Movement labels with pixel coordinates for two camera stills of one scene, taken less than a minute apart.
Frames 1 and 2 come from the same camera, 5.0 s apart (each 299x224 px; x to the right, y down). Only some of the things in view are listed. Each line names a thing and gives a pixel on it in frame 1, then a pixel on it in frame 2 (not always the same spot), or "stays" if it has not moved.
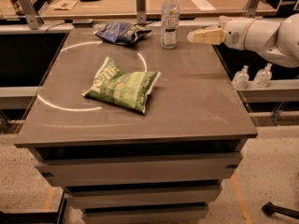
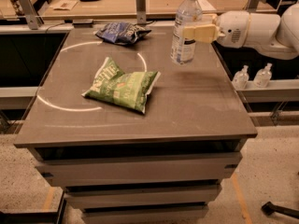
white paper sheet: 203,5 stays
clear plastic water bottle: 170,19 -> 189,12
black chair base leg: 270,209 stays
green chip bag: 125,89 stays
